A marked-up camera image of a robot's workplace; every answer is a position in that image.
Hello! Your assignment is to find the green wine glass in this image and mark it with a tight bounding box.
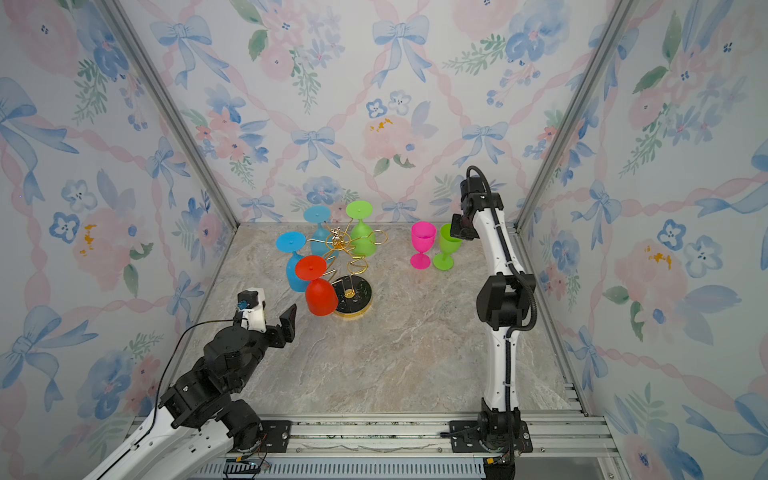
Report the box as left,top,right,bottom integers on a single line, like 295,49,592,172
433,224,462,271
346,200,377,258

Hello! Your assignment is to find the pink wine glass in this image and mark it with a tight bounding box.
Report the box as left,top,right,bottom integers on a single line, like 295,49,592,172
410,221,437,270

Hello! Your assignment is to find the red wine glass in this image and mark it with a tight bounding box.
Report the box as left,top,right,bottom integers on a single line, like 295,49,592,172
295,255,338,317

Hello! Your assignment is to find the blue wine glass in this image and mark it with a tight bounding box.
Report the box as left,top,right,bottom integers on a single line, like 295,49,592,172
276,231,309,293
303,205,331,256

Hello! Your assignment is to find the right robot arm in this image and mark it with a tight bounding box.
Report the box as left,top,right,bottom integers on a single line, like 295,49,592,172
450,166,538,462

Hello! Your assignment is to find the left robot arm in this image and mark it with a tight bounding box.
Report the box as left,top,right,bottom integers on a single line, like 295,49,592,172
88,305,297,479

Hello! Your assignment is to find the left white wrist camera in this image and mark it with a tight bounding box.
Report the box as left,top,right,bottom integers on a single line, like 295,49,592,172
233,288,267,333

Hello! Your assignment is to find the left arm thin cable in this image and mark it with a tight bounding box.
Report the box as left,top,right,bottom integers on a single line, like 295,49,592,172
131,317,235,448

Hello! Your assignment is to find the gold wire glass rack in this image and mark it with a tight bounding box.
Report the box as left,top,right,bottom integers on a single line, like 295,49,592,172
320,228,388,320

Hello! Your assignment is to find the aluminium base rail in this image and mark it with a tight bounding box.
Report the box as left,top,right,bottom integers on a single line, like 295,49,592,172
189,411,629,479

